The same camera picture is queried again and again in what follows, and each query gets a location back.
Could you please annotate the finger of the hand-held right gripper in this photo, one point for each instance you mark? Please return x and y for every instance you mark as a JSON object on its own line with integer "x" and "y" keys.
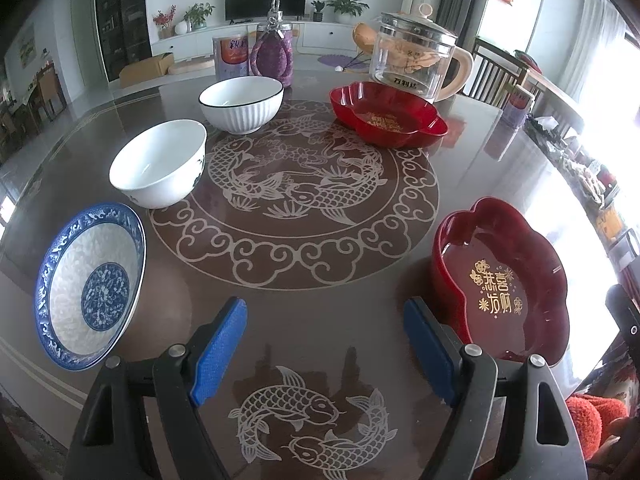
{"x": 625, "y": 310}

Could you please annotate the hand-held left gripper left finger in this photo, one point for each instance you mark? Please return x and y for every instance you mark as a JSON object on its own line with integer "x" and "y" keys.
{"x": 220, "y": 355}

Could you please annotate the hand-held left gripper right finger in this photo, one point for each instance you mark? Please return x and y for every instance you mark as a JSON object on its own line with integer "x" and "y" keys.
{"x": 431, "y": 355}

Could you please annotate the white ribbed bowl black rim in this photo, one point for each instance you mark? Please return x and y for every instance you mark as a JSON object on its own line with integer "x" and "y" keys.
{"x": 245, "y": 110}

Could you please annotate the red flower-shaped plate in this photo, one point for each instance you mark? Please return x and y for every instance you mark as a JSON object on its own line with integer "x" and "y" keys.
{"x": 500, "y": 285}
{"x": 380, "y": 120}

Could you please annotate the person's red fuzzy clothing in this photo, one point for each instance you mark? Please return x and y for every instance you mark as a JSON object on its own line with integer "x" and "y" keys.
{"x": 592, "y": 422}

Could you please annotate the blue and white patterned plate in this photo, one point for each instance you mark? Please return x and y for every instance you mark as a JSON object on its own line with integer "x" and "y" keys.
{"x": 85, "y": 285}

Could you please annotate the white bowl with blue decoration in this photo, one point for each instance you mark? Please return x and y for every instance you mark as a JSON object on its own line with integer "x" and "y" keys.
{"x": 160, "y": 160}

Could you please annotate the cluttered wooden table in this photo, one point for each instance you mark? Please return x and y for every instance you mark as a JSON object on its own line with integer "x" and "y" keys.
{"x": 555, "y": 105}

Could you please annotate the white sheer curtain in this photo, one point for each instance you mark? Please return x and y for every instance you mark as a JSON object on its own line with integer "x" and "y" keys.
{"x": 595, "y": 45}

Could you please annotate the dark wooden chair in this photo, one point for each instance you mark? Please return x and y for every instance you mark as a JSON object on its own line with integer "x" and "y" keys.
{"x": 492, "y": 72}

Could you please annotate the cardboard box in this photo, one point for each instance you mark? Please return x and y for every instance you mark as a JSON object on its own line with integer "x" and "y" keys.
{"x": 145, "y": 70}

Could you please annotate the glass electric kettle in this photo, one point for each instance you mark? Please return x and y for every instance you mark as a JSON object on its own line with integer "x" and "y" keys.
{"x": 415, "y": 60}

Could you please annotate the purple and orange tin can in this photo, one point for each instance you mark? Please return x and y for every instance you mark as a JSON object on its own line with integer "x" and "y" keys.
{"x": 230, "y": 57}

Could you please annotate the purple jar with metal lid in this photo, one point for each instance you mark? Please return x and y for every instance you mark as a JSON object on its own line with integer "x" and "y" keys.
{"x": 272, "y": 60}

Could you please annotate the purple floor mat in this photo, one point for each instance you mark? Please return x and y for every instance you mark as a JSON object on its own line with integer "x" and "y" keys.
{"x": 332, "y": 62}

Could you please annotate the brown wooden dining chair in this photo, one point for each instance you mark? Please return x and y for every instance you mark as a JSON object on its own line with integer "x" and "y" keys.
{"x": 47, "y": 90}

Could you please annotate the white television cabinet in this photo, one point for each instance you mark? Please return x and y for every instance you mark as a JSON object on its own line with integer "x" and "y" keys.
{"x": 325, "y": 35}

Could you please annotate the red flowers in vase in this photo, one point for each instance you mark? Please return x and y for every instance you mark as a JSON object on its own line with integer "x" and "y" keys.
{"x": 165, "y": 22}

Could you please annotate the black display cabinet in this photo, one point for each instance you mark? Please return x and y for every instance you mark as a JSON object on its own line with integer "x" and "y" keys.
{"x": 122, "y": 15}

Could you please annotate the black television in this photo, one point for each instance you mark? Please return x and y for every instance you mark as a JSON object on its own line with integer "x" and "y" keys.
{"x": 265, "y": 0}

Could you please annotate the small green potted plant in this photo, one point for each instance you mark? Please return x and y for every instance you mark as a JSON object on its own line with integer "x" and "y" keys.
{"x": 318, "y": 10}

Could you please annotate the large green potted plant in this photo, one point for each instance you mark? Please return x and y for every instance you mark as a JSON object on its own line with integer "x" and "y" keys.
{"x": 345, "y": 5}

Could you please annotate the framed wall picture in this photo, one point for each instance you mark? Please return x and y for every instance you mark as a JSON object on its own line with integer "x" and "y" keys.
{"x": 27, "y": 47}

